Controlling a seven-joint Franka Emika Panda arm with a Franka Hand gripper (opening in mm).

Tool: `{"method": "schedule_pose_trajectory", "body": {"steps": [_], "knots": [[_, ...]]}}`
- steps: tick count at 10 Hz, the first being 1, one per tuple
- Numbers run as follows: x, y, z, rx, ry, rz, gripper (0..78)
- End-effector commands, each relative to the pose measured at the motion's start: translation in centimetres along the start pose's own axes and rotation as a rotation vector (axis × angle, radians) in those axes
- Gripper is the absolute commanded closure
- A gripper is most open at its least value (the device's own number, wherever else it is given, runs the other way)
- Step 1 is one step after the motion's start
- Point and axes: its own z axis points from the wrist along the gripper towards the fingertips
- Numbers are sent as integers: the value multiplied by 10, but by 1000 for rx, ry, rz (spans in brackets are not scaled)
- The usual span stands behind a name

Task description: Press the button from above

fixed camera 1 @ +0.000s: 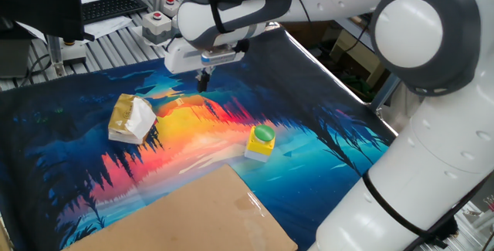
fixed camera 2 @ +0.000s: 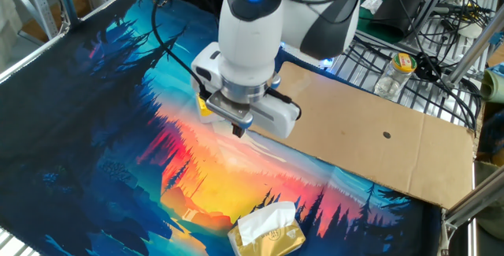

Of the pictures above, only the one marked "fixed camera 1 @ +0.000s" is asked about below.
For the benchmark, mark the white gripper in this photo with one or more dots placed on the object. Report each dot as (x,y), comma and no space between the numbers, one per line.
(181,56)

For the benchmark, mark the yellow box green push button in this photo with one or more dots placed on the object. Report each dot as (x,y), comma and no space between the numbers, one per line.
(261,143)

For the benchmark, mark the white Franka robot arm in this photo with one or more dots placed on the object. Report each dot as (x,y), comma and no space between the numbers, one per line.
(424,146)

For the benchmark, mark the large grey red-button box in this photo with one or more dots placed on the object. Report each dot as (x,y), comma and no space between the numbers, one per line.
(156,27)

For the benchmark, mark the small grey red-button box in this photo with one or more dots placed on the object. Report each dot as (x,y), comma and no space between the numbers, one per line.
(170,5)

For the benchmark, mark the gold tissue pack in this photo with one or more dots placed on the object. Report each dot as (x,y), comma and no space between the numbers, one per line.
(129,119)

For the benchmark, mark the white paper sheets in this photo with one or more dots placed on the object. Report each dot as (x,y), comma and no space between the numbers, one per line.
(110,25)

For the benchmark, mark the black keyboard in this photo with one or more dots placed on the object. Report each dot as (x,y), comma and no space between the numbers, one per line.
(112,7)

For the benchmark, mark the white monitor stand base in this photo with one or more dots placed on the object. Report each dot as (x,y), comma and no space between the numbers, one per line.
(73,52)

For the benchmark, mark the brown cardboard sheet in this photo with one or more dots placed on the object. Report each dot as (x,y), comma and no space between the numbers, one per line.
(193,216)

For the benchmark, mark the colourful forest sunset cloth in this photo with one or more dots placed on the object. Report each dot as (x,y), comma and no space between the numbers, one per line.
(58,127)

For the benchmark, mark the beige cardboard box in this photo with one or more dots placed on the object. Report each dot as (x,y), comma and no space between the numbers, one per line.
(359,54)

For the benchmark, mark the black monitor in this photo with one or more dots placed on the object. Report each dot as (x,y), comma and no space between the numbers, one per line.
(38,0)

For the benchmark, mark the grey metal case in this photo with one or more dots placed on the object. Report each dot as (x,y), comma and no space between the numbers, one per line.
(13,58)

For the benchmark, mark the slanted aluminium frame post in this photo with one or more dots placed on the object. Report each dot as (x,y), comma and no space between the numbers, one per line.
(384,90)

